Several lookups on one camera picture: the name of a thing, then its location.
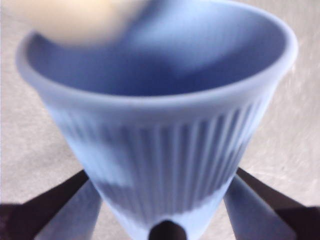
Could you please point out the blue ribbed plastic cup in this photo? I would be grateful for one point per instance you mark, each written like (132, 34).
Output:
(160, 140)

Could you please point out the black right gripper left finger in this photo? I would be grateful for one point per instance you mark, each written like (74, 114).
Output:
(45, 220)

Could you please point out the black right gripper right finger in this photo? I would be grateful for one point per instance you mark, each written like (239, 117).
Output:
(270, 220)

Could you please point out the cream sponge cup brush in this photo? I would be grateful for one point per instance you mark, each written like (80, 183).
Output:
(75, 22)

